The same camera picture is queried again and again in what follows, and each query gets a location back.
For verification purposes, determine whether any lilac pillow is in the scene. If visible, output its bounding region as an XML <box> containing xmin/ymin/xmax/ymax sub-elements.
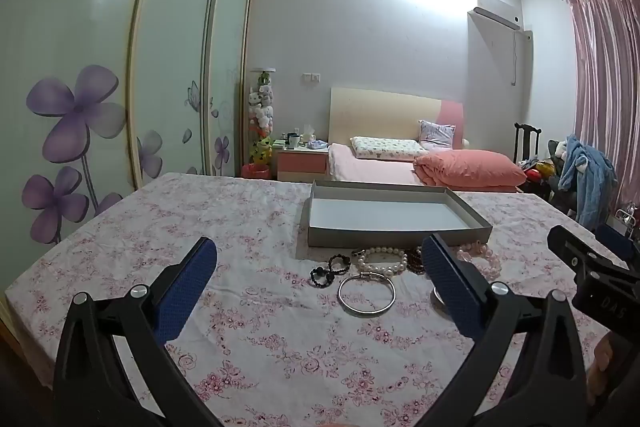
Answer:
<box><xmin>417</xmin><ymin>120</ymin><xmax>457</xmax><ymax>152</ymax></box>

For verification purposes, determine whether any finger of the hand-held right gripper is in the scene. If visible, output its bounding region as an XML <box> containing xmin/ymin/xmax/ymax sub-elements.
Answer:
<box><xmin>595</xmin><ymin>223</ymin><xmax>640</xmax><ymax>266</ymax></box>
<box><xmin>547</xmin><ymin>226</ymin><xmax>630</xmax><ymax>282</ymax></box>

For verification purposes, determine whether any plush toy tower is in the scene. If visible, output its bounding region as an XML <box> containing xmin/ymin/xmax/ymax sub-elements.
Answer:
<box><xmin>247</xmin><ymin>67</ymin><xmax>277</xmax><ymax>168</ymax></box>

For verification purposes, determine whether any pile of colourful things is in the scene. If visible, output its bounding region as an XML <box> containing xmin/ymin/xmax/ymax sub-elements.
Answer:
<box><xmin>520</xmin><ymin>156</ymin><xmax>558</xmax><ymax>190</ymax></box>

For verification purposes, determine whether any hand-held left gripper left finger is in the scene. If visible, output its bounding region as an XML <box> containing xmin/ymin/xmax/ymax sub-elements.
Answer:
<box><xmin>52</xmin><ymin>237</ymin><xmax>223</xmax><ymax>427</ymax></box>

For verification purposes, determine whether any dark red bead bracelet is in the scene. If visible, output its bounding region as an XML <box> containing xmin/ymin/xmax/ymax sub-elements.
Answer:
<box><xmin>405</xmin><ymin>246</ymin><xmax>427</xmax><ymax>276</ymax></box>

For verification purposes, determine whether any metal rack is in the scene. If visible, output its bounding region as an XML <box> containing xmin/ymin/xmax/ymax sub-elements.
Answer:
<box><xmin>612</xmin><ymin>202</ymin><xmax>640</xmax><ymax>239</ymax></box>

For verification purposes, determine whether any dark wooden chair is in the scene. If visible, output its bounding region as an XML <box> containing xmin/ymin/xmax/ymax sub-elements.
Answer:
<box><xmin>513</xmin><ymin>122</ymin><xmax>544</xmax><ymax>168</ymax></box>

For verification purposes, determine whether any white air conditioner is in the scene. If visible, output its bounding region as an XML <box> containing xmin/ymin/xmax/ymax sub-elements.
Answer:
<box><xmin>467</xmin><ymin>0</ymin><xmax>522</xmax><ymax>32</ymax></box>

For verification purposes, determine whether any red trash bin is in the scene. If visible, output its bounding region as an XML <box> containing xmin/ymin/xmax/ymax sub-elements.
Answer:
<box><xmin>241</xmin><ymin>162</ymin><xmax>272</xmax><ymax>180</ymax></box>

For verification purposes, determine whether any grey cardboard tray box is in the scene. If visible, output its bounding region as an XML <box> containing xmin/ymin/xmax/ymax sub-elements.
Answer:
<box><xmin>306</xmin><ymin>179</ymin><xmax>493</xmax><ymax>248</ymax></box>

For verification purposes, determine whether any bed with pink sheet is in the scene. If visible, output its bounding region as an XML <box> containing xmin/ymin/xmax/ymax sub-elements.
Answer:
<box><xmin>326</xmin><ymin>142</ymin><xmax>521</xmax><ymax>194</ymax></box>

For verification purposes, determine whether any beige pink headboard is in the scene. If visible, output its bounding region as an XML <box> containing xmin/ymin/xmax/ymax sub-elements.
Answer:
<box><xmin>329</xmin><ymin>87</ymin><xmax>464</xmax><ymax>151</ymax></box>

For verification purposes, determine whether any black bead bracelet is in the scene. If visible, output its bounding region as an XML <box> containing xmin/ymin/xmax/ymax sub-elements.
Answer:
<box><xmin>310</xmin><ymin>255</ymin><xmax>354</xmax><ymax>291</ymax></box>

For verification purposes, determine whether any thin silver bangle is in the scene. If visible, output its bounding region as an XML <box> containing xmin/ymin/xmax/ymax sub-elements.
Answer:
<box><xmin>337</xmin><ymin>272</ymin><xmax>399</xmax><ymax>319</ymax></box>

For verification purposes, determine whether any pink curtain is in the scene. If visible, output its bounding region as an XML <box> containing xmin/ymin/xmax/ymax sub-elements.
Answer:
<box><xmin>569</xmin><ymin>0</ymin><xmax>640</xmax><ymax>228</ymax></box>

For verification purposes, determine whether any flower print wardrobe door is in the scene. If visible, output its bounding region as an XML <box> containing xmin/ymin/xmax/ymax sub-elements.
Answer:
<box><xmin>126</xmin><ymin>0</ymin><xmax>227</xmax><ymax>192</ymax></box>
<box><xmin>0</xmin><ymin>0</ymin><xmax>168</xmax><ymax>250</ymax></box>
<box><xmin>201</xmin><ymin>0</ymin><xmax>254</xmax><ymax>180</ymax></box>

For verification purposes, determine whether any white air conditioner pipe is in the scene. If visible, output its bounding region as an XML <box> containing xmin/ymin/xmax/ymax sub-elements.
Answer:
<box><xmin>509</xmin><ymin>28</ymin><xmax>533</xmax><ymax>87</ymax></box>

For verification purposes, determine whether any person's right hand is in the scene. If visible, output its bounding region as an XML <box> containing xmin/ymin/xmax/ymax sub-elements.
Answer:
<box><xmin>586</xmin><ymin>334</ymin><xmax>620</xmax><ymax>410</ymax></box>

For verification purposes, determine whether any white printed pillow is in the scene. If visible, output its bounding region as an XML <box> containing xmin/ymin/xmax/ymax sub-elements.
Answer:
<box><xmin>349</xmin><ymin>135</ymin><xmax>424</xmax><ymax>163</ymax></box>

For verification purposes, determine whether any pink floral tablecloth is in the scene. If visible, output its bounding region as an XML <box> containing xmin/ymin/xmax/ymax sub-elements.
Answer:
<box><xmin>4</xmin><ymin>172</ymin><xmax>618</xmax><ymax>427</ymax></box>

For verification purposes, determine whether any folded pink quilt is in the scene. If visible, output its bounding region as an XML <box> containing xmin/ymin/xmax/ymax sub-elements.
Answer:
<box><xmin>413</xmin><ymin>149</ymin><xmax>528</xmax><ymax>193</ymax></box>

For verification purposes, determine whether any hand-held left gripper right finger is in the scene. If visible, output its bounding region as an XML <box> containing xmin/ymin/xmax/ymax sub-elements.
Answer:
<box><xmin>415</xmin><ymin>233</ymin><xmax>588</xmax><ymax>427</ymax></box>

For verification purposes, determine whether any blue clothing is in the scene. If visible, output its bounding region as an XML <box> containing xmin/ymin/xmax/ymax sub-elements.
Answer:
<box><xmin>557</xmin><ymin>134</ymin><xmax>619</xmax><ymax>229</ymax></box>

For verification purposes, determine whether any white pearl bracelet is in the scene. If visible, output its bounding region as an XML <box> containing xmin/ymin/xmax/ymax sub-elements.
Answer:
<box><xmin>351</xmin><ymin>246</ymin><xmax>409</xmax><ymax>278</ymax></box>

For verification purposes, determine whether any pink beige nightstand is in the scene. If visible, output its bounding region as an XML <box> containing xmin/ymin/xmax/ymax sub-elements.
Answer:
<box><xmin>277</xmin><ymin>142</ymin><xmax>331</xmax><ymax>182</ymax></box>

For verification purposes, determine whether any pink bead bracelet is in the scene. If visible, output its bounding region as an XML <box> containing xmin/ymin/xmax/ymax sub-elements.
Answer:
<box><xmin>451</xmin><ymin>241</ymin><xmax>504</xmax><ymax>279</ymax></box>

